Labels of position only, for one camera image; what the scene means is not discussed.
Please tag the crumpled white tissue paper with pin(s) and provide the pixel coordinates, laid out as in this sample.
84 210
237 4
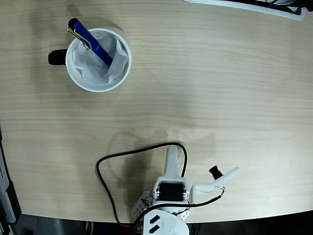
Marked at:
93 71

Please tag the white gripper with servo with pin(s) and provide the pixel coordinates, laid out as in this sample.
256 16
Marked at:
170 191

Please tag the blue pen with gold clip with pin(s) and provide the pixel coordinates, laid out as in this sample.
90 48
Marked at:
97 46

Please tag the white camera mount with lens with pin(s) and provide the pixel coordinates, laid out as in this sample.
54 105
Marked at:
203 187

